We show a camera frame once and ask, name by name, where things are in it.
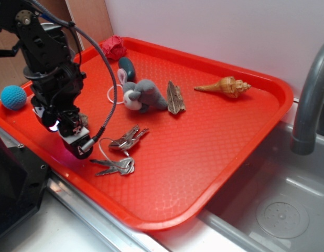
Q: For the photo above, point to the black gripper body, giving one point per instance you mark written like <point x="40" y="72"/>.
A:
<point x="67" y="123"/>

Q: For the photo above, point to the brown rough rock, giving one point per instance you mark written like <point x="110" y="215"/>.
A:
<point x="84" y="119"/>

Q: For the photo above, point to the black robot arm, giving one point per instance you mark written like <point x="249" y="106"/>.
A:
<point x="56" y="78"/>

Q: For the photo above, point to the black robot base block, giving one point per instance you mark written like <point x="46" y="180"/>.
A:
<point x="23" y="179"/>

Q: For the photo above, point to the blue crocheted ball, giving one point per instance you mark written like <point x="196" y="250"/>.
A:
<point x="13" y="97"/>

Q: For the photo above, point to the upper silver key bunch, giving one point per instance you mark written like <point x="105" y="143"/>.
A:
<point x="129" y="139"/>

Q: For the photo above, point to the lower silver key pair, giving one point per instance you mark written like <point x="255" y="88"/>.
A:
<point x="124" y="166"/>

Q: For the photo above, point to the dark teal smooth stone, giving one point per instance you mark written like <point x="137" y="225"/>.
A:
<point x="126" y="64"/>

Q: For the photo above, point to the red crumpled paper ball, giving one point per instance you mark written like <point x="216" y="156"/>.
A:
<point x="113" y="48"/>

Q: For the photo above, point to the red plastic tray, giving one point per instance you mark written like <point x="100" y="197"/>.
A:
<point x="184" y="159"/>

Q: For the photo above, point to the brown wood bark piece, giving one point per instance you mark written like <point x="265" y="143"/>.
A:
<point x="175" y="100"/>

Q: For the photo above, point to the tan spiral seashell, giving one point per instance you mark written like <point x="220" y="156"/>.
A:
<point x="227" y="86"/>

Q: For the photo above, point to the grey plastic sink basin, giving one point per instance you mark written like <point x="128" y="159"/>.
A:
<point x="275" y="200"/>

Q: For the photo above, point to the grey sink faucet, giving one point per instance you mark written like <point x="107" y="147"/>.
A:
<point x="309" y="119"/>

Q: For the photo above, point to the grey plush bunny keychain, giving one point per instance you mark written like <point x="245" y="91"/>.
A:
<point x="140" y="96"/>

